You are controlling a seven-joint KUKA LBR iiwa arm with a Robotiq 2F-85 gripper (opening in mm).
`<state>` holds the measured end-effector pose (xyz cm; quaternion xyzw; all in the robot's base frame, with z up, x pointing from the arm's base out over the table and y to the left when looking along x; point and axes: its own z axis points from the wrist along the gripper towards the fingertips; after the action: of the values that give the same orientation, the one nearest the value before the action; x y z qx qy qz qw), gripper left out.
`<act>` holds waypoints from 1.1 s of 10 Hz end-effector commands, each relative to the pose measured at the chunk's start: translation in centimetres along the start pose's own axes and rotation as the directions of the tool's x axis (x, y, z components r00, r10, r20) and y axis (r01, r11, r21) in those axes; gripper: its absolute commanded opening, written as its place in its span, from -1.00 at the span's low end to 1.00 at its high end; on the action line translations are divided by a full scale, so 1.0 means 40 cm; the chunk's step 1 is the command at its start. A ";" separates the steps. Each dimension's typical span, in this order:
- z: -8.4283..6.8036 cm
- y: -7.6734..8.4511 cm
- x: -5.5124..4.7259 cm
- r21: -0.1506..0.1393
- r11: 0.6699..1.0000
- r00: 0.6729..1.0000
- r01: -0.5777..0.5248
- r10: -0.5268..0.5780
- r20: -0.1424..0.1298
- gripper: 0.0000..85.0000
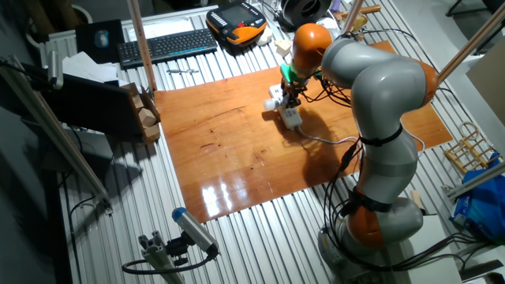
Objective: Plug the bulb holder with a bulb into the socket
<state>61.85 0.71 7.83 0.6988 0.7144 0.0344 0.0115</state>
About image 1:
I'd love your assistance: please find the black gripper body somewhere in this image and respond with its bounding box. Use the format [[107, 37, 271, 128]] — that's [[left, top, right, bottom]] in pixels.
[[282, 80, 304, 100]]

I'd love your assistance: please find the white power strip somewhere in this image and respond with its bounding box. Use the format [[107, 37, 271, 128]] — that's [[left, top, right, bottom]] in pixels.
[[268, 84, 304, 131]]

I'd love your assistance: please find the small white box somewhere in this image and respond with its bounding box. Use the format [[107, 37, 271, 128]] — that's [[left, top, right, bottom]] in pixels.
[[275, 38, 293, 58]]

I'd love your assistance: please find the white rounded object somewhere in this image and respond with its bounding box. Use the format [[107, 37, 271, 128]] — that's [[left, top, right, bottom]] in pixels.
[[256, 27, 275, 47]]

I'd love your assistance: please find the black connector with blue light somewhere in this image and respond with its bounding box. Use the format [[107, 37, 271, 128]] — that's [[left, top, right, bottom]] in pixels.
[[339, 142, 358, 173]]

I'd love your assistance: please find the black filament spool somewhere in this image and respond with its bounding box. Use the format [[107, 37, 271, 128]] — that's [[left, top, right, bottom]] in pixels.
[[279, 0, 333, 32]]

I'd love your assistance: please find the brown wooden board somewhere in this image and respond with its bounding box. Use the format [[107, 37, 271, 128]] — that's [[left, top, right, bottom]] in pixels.
[[152, 39, 455, 225]]

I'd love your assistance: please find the orange black teach pendant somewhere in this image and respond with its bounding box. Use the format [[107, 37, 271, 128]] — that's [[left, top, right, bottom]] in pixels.
[[205, 0, 268, 47]]

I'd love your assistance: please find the wooden dowel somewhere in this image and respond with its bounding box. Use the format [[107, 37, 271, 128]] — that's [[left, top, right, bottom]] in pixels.
[[333, 3, 383, 21]]

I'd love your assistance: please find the black keyboard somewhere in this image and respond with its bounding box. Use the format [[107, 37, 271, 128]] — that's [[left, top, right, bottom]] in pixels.
[[116, 28, 219, 69]]

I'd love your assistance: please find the wooden rack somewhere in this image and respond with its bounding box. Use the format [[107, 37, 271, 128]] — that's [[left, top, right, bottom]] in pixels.
[[444, 121, 503, 175]]

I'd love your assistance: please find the grey computer mouse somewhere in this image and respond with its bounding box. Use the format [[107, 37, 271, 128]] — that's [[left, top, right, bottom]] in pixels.
[[93, 29, 110, 49]]

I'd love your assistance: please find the tan cardboard sheet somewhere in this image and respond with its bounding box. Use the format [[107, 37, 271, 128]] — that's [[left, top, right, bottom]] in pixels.
[[466, 49, 505, 128]]

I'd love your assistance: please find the black panel box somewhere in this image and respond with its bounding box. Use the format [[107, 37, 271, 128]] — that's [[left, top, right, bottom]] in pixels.
[[37, 73, 143, 141]]

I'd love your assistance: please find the white paper stack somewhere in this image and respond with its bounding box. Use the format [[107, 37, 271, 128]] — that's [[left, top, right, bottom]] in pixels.
[[61, 50, 119, 86]]

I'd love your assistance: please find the black mouse pad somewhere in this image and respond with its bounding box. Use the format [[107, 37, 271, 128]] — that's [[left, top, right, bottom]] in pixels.
[[74, 18, 126, 64]]

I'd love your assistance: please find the blue bag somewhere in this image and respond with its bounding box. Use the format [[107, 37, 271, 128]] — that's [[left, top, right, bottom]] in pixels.
[[449, 151, 505, 244]]

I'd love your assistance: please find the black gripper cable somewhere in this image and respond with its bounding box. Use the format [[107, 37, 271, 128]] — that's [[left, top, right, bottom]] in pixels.
[[301, 73, 354, 108]]

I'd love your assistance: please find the grey power strip cable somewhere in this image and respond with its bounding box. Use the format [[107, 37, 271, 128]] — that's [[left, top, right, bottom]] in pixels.
[[295, 125, 426, 155]]

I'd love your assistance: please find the tan upright frame pole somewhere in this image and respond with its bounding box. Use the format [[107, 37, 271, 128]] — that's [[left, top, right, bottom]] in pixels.
[[436, 2, 505, 84], [126, 0, 158, 94], [342, 0, 365, 35]]

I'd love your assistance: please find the grey camera with blue end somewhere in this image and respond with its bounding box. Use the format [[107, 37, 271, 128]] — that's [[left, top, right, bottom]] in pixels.
[[171, 207, 220, 257]]

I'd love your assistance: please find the grey aluminium frame strut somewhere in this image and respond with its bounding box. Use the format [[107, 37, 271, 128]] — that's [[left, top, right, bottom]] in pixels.
[[441, 159, 505, 200], [0, 54, 114, 214]]

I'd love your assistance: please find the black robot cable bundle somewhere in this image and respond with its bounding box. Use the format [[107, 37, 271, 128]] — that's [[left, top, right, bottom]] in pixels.
[[321, 140, 490, 274]]

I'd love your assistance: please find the aluminium camera mount profile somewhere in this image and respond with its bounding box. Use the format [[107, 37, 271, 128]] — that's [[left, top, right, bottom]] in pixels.
[[137, 230, 186, 284]]

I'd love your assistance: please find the black camera cable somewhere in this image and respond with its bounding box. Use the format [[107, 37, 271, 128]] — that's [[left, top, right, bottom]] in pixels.
[[121, 254, 216, 276]]

